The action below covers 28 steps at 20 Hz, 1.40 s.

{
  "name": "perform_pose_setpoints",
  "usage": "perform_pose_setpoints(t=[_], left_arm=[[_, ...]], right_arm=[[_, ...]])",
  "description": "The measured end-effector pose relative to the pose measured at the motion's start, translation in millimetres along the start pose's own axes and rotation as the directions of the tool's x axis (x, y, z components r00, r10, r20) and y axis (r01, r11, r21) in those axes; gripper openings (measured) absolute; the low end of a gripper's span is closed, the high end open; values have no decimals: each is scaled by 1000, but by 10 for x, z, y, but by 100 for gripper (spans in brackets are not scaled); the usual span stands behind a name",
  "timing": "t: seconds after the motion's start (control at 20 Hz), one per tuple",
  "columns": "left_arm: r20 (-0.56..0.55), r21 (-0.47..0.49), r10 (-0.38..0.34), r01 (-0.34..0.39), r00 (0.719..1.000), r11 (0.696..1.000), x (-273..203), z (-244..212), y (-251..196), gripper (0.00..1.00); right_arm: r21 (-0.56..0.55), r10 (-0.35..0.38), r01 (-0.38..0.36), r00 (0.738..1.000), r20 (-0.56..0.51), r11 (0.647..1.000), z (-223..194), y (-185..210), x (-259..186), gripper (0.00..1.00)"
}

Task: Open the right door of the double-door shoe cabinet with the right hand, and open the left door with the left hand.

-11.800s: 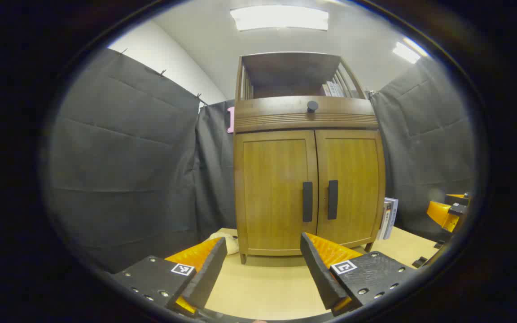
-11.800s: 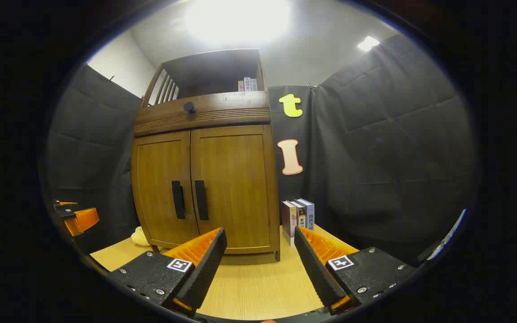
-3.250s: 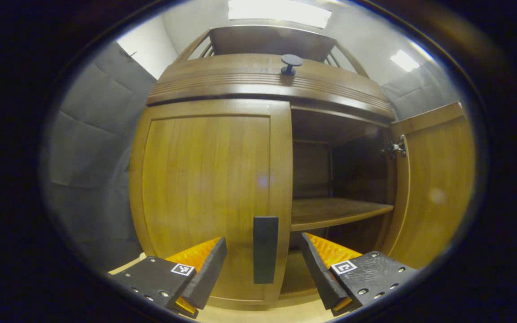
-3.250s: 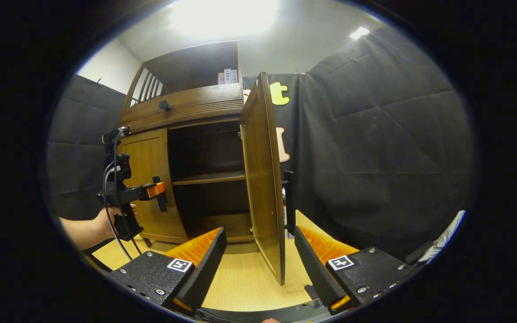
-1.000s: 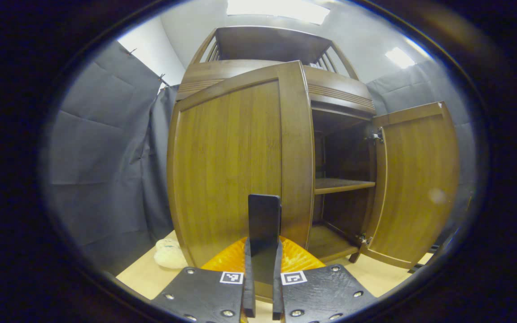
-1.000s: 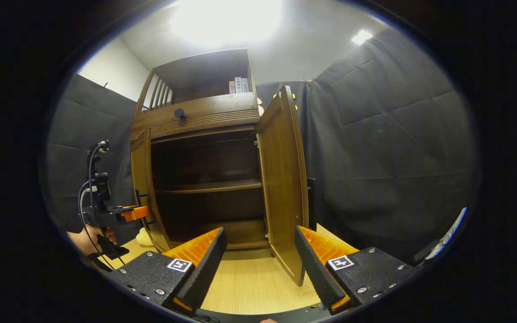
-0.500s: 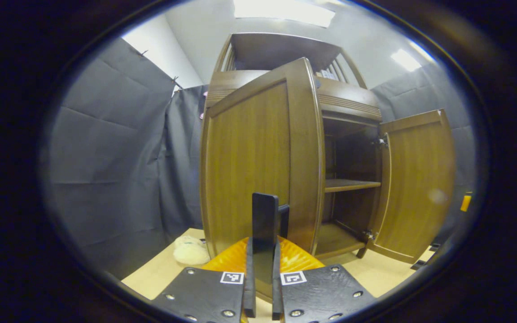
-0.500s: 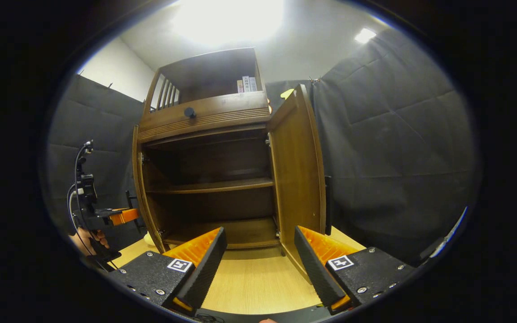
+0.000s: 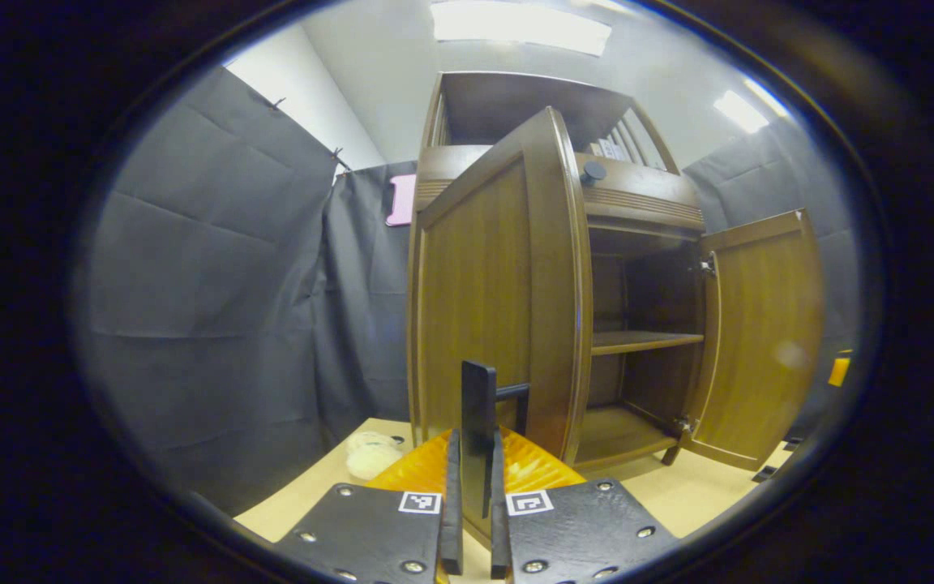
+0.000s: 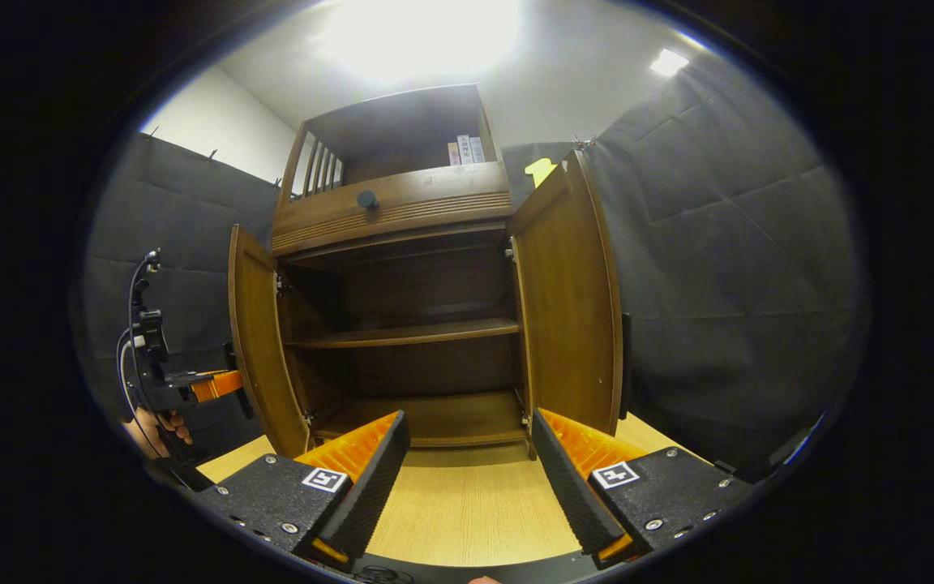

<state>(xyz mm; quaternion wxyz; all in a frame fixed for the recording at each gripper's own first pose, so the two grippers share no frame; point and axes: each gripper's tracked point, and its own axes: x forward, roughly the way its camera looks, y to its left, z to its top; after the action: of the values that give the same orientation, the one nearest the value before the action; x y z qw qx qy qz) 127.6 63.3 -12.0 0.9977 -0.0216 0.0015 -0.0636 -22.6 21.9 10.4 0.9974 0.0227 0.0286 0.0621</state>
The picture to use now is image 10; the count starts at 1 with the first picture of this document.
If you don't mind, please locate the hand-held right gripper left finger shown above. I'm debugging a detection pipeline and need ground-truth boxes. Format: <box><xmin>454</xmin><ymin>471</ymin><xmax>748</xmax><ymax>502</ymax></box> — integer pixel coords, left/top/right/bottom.
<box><xmin>191</xmin><ymin>410</ymin><xmax>411</xmax><ymax>569</ymax></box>

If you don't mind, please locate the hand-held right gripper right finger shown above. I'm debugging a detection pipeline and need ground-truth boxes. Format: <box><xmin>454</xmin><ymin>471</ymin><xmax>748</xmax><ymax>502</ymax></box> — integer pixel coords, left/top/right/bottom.
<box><xmin>530</xmin><ymin>408</ymin><xmax>756</xmax><ymax>569</ymax></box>

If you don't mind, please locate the wooden shoe cabinet door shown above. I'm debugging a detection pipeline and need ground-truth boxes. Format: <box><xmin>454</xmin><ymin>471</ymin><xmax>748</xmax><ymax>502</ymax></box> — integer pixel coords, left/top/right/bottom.
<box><xmin>510</xmin><ymin>150</ymin><xmax>624</xmax><ymax>460</ymax></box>
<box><xmin>228</xmin><ymin>225</ymin><xmax>311</xmax><ymax>459</ymax></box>

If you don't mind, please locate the wooden double-door shoe cabinet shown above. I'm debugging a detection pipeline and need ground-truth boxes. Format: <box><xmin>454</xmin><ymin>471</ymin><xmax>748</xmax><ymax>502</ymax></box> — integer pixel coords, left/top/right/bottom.
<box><xmin>228</xmin><ymin>83</ymin><xmax>626</xmax><ymax>460</ymax></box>

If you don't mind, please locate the wooden inner cabinet shelf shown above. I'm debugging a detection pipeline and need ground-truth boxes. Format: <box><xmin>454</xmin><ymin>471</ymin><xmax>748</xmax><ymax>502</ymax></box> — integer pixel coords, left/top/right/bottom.
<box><xmin>285</xmin><ymin>317</ymin><xmax>521</xmax><ymax>350</ymax></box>

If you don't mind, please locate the black backdrop cloth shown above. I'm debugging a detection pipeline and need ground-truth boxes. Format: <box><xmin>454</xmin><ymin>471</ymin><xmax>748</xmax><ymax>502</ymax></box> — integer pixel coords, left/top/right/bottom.
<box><xmin>78</xmin><ymin>53</ymin><xmax>869</xmax><ymax>479</ymax></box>

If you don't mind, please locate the large ceiling light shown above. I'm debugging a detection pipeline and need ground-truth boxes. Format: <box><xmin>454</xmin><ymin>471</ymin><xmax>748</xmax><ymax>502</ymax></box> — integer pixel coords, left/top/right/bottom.
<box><xmin>317</xmin><ymin>0</ymin><xmax>521</xmax><ymax>82</ymax></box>

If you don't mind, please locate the small ceiling light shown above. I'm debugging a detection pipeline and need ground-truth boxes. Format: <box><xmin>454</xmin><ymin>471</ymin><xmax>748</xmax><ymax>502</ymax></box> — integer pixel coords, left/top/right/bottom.
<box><xmin>649</xmin><ymin>49</ymin><xmax>690</xmax><ymax>79</ymax></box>

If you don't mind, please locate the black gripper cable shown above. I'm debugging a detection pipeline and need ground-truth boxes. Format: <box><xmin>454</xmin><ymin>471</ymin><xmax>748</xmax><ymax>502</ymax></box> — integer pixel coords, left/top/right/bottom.
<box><xmin>116</xmin><ymin>251</ymin><xmax>153</xmax><ymax>423</ymax></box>

